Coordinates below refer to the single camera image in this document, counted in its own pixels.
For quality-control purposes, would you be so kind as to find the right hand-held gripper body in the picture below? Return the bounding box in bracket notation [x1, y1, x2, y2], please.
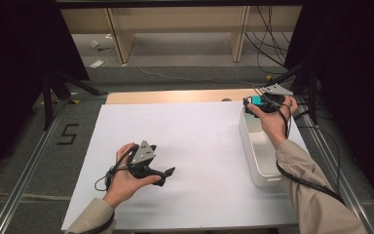
[255, 83, 294, 115]

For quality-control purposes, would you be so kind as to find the black metal stand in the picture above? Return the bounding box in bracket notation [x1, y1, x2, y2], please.
[42, 69, 108, 131]
[264, 59, 319, 126]

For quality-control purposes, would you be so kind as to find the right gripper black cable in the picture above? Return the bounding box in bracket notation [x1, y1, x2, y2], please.
[252, 87, 347, 206]

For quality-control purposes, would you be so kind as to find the light wooden table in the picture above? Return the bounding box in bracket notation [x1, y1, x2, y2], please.
[105, 88, 267, 105]

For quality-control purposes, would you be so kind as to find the white foam board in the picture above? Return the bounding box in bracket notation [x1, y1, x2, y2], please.
[60, 100, 310, 232]

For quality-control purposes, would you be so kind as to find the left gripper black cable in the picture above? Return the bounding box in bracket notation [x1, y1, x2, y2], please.
[77, 145, 139, 234]

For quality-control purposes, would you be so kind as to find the wooden cabinet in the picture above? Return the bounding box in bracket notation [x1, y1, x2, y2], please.
[59, 5, 303, 65]

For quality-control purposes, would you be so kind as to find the black cable bundle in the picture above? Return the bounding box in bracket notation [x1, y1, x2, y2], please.
[243, 5, 293, 76]

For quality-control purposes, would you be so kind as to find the white plastic storage box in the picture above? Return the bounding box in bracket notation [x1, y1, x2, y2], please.
[239, 105, 286, 189]

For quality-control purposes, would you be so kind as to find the aluminium floor rail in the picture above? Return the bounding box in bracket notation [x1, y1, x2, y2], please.
[0, 100, 71, 234]
[293, 95, 374, 234]

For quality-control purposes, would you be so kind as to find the person's left hand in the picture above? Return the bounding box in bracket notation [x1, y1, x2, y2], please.
[102, 141, 163, 210]

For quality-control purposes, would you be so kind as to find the black curtain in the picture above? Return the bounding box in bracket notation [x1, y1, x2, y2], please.
[283, 0, 374, 203]
[0, 0, 91, 189]

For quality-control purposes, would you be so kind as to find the person's right hand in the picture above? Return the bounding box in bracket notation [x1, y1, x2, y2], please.
[246, 95, 299, 149]

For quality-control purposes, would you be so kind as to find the iridescent phone case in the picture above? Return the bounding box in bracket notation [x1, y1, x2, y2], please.
[245, 95, 265, 133]

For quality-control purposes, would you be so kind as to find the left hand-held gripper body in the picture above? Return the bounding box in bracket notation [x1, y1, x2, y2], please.
[126, 139, 165, 179]

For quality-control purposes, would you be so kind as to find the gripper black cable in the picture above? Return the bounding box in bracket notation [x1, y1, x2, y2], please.
[252, 87, 347, 206]
[77, 145, 139, 234]

